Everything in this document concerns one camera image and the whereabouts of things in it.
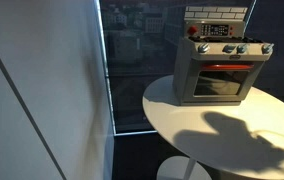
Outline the blue oven knob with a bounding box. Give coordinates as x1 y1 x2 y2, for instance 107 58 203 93
262 43 274 54
223 45 236 53
198 43 210 53
237 44 248 54

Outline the grey toy oven stove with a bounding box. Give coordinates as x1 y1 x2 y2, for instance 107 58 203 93
173 6 273 105

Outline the red round timer knob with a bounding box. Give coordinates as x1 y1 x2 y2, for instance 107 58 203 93
187 26 198 36

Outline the red oven door handle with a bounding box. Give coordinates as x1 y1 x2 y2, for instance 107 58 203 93
202 64 254 70

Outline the white round pedestal table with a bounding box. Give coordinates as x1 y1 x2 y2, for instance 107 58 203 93
142 76 284 180

